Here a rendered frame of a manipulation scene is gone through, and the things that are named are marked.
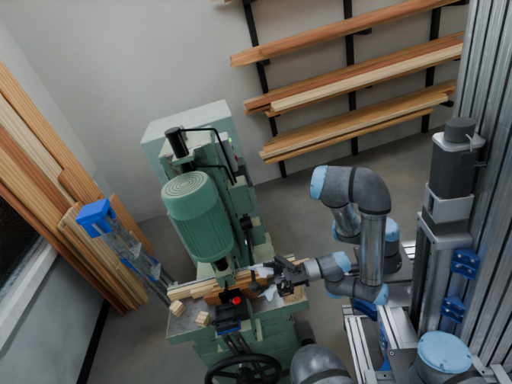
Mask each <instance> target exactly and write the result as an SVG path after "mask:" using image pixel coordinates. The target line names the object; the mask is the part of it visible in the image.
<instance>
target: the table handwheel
mask: <svg viewBox="0 0 512 384"><path fill-rule="evenodd" d="M239 353H240V354H237V355H234V356H230V357H227V358H225V359H223V360H220V361H219V362H217V363H215V364H214V365H212V366H211V367H210V368H209V369H208V371H207V372H206V375H205V378H204V384H213V381H212V379H213V377H214V376H222V377H228V378H233V379H236V384H252V383H253V379H252V376H255V375H257V374H259V373H262V372H264V371H265V370H268V369H271V368H274V369H275V374H274V376H273V377H272V378H271V379H269V380H268V381H266V382H265V383H263V384H269V383H273V384H277V383H278V382H279V381H280V379H281V377H282V375H283V368H282V366H281V364H280V362H279V361H278V360H276V359H275V358H273V357H271V356H268V355H266V354H256V353H249V354H245V352H244V351H243V350H240V351H239ZM248 363H264V364H267V365H265V366H262V367H260V368H257V369H256V370H252V371H251V369H250V368H249V367H248ZM236 364H238V369H237V370H236V372H235V373H229V372H223V371H221V370H223V369H225V368H227V367H229V366H233V365H236Z"/></svg>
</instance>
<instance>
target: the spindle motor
mask: <svg viewBox="0 0 512 384"><path fill-rule="evenodd" d="M162 199H163V201H164V203H165V205H166V207H167V209H168V211H169V213H170V214H171V217H172V218H173V220H174V222H175V224H176V226H177V228H178V229H179V231H180V233H181V235H182V237H183V239H184V240H185V242H186V244H187V246H188V248H189V250H190V252H191V254H192V255H193V257H194V259H195V260H196V261H199V262H201V263H211V262H214V261H218V260H219V259H221V258H223V257H225V256H226V255H227V254H228V253H229V252H230V251H231V250H232V247H233V245H234V238H233V235H232V232H231V230H230V228H229V224H228V222H227V220H226V217H225V214H224V212H223V210H222V207H221V205H220V202H219V199H218V197H217V195H216V192H215V189H214V187H213V184H212V181H211V180H210V176H209V175H207V174H206V173H204V172H202V171H191V172H188V173H184V174H181V175H179V176H177V177H176V178H173V179H172V180H170V181H169V182H168V183H167V184H166V185H165V186H164V187H163V188H162Z"/></svg>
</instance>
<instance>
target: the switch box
mask: <svg viewBox="0 0 512 384"><path fill-rule="evenodd" d="M219 137H220V139H221V141H222V144H223V147H224V149H225V151H226V154H227V157H228V159H229V163H230V165H231V167H232V170H233V172H235V171H237V170H238V164H237V161H236V160H235V153H233V152H234V151H233V150H232V144H231V143H230V141H229V134H228V133H227V132H224V133H219ZM215 145H216V149H217V152H218V154H219V157H220V160H221V162H222V165H225V166H226V167H227V168H228V171H229V173H231V171H230V169H229V166H228V163H227V161H226V158H225V156H224V154H223V151H222V148H221V146H220V144H219V140H218V139H217V136H216V135H215Z"/></svg>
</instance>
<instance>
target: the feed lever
mask: <svg viewBox="0 0 512 384"><path fill-rule="evenodd" d="M239 222H240V226H241V228H242V231H245V232H246V239H247V245H248V256H249V263H250V267H251V266H254V263H253V257H252V252H251V242H250V236H249V231H248V230H249V229H253V225H252V221H251V217H250V216H246V214H243V218H240V220H239ZM251 281H252V282H251V283H250V286H249V288H250V291H252V292H253V293H256V292H257V291H258V290H259V289H260V285H259V283H258V282H256V279H255V273H254V270H251Z"/></svg>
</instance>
